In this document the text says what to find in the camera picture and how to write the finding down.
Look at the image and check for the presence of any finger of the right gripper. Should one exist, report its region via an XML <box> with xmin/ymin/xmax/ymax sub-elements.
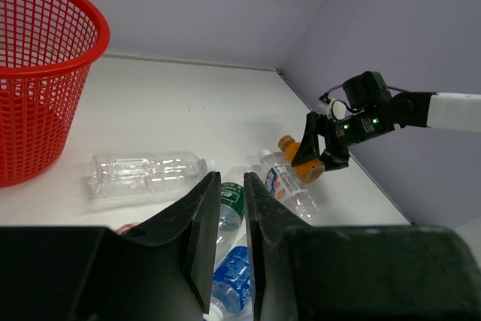
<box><xmin>319</xmin><ymin>147</ymin><xmax>350</xmax><ymax>171</ymax></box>
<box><xmin>291</xmin><ymin>111</ymin><xmax>327</xmax><ymax>167</ymax></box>

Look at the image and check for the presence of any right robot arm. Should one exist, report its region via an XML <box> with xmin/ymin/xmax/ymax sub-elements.
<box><xmin>290</xmin><ymin>71</ymin><xmax>480</xmax><ymax>171</ymax></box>

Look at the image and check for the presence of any orange plastic bottle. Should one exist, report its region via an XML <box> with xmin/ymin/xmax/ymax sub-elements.
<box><xmin>278</xmin><ymin>135</ymin><xmax>325</xmax><ymax>184</ymax></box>

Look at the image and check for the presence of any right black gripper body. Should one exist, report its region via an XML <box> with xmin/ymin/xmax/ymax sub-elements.
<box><xmin>323</xmin><ymin>114</ymin><xmax>361</xmax><ymax>151</ymax></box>

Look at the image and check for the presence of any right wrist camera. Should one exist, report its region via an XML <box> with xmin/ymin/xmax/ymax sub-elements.
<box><xmin>319</xmin><ymin>95</ymin><xmax>346</xmax><ymax>121</ymax></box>

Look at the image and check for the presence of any white label clear bottle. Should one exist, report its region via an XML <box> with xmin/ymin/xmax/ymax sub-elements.
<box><xmin>259</xmin><ymin>150</ymin><xmax>319</xmax><ymax>224</ymax></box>

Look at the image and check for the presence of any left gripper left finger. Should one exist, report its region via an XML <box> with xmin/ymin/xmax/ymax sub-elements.
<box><xmin>1</xmin><ymin>172</ymin><xmax>221</xmax><ymax>320</ymax></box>

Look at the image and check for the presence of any blue label large bottle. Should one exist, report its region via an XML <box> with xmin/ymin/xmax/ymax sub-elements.
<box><xmin>203</xmin><ymin>245</ymin><xmax>251</xmax><ymax>320</ymax></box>

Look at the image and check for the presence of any green label clear bottle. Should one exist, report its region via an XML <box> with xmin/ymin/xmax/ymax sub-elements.
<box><xmin>214</xmin><ymin>165</ymin><xmax>262</xmax><ymax>269</ymax></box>

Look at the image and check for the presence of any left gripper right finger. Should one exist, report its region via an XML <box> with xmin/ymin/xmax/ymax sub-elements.
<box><xmin>244</xmin><ymin>173</ymin><xmax>480</xmax><ymax>320</ymax></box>

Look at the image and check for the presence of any red mesh plastic bin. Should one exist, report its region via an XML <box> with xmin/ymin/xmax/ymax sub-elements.
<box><xmin>1</xmin><ymin>0</ymin><xmax>110</xmax><ymax>187</ymax></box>

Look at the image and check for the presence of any red label small bottle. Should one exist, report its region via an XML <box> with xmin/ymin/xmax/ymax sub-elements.
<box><xmin>114</xmin><ymin>223</ymin><xmax>138</xmax><ymax>236</ymax></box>

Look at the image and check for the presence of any large clear plastic bottle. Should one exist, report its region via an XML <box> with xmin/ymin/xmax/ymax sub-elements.
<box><xmin>87</xmin><ymin>151</ymin><xmax>216</xmax><ymax>198</ymax></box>

